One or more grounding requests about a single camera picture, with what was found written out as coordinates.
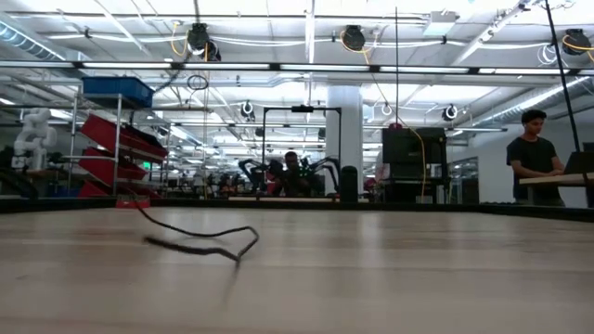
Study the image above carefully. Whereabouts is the long thin black cord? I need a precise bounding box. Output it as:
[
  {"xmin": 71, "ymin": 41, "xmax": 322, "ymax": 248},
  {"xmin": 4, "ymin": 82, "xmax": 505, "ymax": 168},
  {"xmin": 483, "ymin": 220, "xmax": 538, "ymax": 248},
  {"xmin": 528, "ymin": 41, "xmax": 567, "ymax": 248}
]
[{"xmin": 133, "ymin": 0, "xmax": 260, "ymax": 264}]

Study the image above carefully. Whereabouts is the black cylindrical stand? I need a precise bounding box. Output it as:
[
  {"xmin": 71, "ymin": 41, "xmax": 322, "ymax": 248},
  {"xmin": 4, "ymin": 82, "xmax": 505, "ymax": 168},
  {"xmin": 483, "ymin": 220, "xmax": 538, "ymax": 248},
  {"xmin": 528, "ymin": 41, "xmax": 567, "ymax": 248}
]
[{"xmin": 340, "ymin": 165, "xmax": 359, "ymax": 204}]

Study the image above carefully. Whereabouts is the white building pillar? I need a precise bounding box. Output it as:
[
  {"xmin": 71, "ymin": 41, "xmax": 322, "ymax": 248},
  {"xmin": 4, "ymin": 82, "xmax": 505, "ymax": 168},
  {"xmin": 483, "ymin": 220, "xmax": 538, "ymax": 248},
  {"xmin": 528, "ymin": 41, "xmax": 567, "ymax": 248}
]
[{"xmin": 326, "ymin": 85, "xmax": 365, "ymax": 194}]

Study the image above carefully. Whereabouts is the long ceiling light strip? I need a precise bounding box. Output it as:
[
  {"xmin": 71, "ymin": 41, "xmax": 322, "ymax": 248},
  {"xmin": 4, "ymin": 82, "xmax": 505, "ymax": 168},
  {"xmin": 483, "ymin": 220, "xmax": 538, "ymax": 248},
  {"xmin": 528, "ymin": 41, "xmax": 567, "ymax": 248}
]
[{"xmin": 0, "ymin": 60, "xmax": 594, "ymax": 77}]

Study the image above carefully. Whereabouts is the black screen on stand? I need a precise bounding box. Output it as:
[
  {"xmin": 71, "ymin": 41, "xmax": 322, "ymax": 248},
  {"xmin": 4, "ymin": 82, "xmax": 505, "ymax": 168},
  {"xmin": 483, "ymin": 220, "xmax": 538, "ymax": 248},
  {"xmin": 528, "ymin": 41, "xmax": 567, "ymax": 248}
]
[{"xmin": 380, "ymin": 127, "xmax": 449, "ymax": 205}]

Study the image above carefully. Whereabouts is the thin vertical black rod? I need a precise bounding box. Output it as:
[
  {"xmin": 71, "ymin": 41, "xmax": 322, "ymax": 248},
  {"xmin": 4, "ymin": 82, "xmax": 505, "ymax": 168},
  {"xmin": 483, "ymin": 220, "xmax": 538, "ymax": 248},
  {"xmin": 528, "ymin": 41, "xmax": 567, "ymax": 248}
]
[{"xmin": 394, "ymin": 6, "xmax": 400, "ymax": 130}]

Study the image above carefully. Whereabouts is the metal shelf rack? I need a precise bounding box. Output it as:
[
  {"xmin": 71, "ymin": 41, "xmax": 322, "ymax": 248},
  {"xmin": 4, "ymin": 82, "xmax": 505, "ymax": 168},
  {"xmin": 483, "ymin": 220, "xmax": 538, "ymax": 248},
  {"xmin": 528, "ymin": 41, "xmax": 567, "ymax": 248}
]
[{"xmin": 66, "ymin": 92, "xmax": 174, "ymax": 199}]

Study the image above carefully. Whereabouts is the red tilted shelf bin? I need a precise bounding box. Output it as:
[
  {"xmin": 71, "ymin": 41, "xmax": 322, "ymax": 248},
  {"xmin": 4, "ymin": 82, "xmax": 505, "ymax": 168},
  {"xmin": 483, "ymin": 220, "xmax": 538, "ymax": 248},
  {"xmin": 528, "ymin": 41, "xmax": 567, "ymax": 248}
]
[
  {"xmin": 81, "ymin": 114, "xmax": 169, "ymax": 163},
  {"xmin": 78, "ymin": 181, "xmax": 115, "ymax": 199},
  {"xmin": 77, "ymin": 147, "xmax": 149, "ymax": 187}
]

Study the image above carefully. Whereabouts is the blue storage bin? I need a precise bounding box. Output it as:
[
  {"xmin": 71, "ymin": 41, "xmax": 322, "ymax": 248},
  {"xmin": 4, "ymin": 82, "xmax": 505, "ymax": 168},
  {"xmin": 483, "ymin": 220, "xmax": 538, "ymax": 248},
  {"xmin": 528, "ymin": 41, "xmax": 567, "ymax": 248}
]
[{"xmin": 82, "ymin": 76, "xmax": 155, "ymax": 109}]

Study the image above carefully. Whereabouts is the wooden bench table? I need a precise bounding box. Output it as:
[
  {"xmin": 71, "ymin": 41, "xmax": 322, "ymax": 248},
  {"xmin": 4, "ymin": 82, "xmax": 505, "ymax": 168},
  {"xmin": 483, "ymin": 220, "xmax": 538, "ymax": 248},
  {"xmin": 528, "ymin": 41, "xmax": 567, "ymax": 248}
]
[{"xmin": 518, "ymin": 173, "xmax": 594, "ymax": 209}]

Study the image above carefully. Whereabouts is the dark open laptop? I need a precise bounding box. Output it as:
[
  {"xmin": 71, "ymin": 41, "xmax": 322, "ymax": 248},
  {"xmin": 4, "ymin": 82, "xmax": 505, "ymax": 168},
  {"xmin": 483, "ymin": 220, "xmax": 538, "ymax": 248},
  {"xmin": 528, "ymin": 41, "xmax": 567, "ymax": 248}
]
[{"xmin": 563, "ymin": 150, "xmax": 594, "ymax": 176}]

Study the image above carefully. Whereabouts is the black gantry frame with camera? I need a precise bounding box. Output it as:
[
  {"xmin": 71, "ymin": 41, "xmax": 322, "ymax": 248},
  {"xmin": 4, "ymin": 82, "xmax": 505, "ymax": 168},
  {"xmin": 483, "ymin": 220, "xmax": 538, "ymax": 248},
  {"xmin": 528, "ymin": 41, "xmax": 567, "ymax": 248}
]
[{"xmin": 261, "ymin": 105, "xmax": 343, "ymax": 196}]

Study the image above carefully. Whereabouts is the yellow power cord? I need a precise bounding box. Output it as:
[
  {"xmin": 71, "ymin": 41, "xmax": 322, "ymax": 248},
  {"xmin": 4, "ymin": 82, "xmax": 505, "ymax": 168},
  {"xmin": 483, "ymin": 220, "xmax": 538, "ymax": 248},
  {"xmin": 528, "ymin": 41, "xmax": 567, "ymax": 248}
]
[{"xmin": 340, "ymin": 30, "xmax": 427, "ymax": 199}]

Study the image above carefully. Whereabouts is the hanging black cable loop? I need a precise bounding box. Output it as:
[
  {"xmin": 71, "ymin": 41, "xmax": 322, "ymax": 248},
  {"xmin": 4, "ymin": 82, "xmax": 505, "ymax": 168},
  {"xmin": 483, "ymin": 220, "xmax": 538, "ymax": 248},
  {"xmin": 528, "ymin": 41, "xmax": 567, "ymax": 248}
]
[{"xmin": 186, "ymin": 73, "xmax": 211, "ymax": 92}]

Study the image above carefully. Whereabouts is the black ceiling cord reel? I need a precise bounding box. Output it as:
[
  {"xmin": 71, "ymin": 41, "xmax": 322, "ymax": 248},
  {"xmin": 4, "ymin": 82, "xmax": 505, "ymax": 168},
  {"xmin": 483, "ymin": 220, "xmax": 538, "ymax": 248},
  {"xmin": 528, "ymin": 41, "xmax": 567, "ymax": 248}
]
[
  {"xmin": 562, "ymin": 28, "xmax": 593, "ymax": 57},
  {"xmin": 187, "ymin": 22, "xmax": 223, "ymax": 63},
  {"xmin": 342, "ymin": 25, "xmax": 367, "ymax": 53}
]

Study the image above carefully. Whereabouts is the black diagonal cable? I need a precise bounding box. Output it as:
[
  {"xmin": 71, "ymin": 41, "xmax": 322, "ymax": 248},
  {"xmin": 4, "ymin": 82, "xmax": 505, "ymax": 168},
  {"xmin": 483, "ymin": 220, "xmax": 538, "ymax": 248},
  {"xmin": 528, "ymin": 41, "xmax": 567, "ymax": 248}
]
[{"xmin": 543, "ymin": 0, "xmax": 590, "ymax": 186}]

